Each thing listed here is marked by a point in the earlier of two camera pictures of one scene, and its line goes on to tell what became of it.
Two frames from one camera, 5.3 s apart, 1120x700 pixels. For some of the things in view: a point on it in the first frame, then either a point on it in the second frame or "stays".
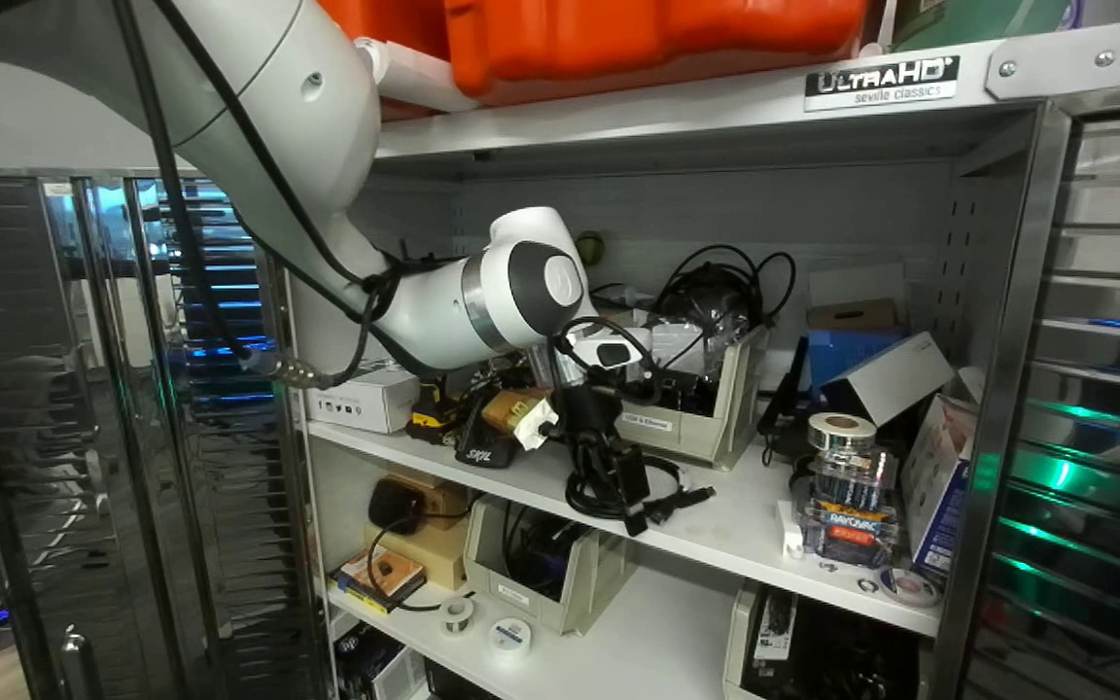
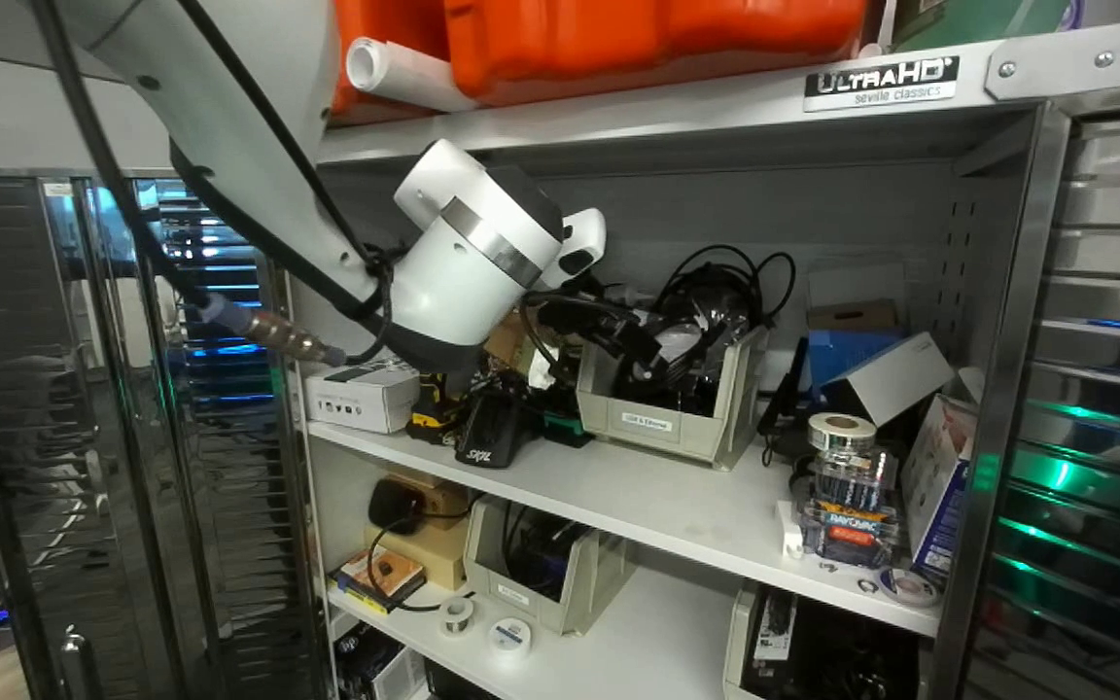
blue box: [836, 351] stays
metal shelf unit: [824, 270] stays
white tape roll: [843, 433] stays
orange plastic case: [502, 44] stays
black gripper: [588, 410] -> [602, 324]
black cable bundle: [632, 500] -> [706, 308]
